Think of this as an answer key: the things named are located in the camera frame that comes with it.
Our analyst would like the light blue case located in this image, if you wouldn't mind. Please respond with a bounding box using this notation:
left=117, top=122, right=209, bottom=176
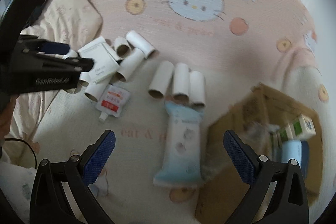
left=281, top=140, right=302, bottom=164

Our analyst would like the black cable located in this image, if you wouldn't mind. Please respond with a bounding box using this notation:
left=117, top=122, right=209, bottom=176
left=4, top=138, right=37, bottom=169

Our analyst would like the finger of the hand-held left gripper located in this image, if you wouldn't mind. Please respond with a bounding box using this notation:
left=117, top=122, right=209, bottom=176
left=20, top=35, right=70, bottom=56
left=39, top=55, right=94, bottom=73

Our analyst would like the cream printed pillow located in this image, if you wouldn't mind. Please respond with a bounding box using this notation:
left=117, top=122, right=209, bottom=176
left=12, top=0, right=103, bottom=77

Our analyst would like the dark blue cylinder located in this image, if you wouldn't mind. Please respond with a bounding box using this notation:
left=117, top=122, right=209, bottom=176
left=301, top=140, right=310, bottom=180

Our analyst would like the white printed bedsheet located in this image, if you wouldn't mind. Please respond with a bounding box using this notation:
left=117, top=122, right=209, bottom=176
left=0, top=156, right=40, bottom=214

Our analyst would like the pile of white paper tubes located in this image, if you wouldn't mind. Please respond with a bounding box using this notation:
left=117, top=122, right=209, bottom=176
left=76, top=30, right=206, bottom=109

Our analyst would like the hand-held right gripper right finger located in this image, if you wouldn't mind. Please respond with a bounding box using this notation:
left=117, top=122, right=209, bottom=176
left=223, top=130, right=310, bottom=224

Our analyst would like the pink cartoon cat blanket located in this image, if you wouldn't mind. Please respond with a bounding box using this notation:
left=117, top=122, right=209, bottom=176
left=31, top=0, right=330, bottom=224

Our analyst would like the small white paper box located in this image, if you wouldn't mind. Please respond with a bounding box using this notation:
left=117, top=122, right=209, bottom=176
left=78, top=37, right=120, bottom=83

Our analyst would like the brown cardboard box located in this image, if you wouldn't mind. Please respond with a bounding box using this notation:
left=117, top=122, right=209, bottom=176
left=196, top=82, right=324, bottom=224

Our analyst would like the white spout pouch red label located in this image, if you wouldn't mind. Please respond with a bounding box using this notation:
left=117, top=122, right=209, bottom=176
left=95, top=84, right=131, bottom=122

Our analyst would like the light blue wipes packet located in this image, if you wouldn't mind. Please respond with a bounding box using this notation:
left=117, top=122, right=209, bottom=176
left=153, top=102, right=206, bottom=187

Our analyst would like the green white milk carton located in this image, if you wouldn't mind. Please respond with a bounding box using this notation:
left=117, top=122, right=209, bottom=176
left=270, top=121, right=302, bottom=143

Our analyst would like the clear plastic wrapper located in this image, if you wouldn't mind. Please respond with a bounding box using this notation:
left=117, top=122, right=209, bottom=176
left=244, top=122, right=276, bottom=146

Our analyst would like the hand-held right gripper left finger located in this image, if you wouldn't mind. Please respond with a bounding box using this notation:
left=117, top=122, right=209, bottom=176
left=29, top=130, right=116, bottom=224

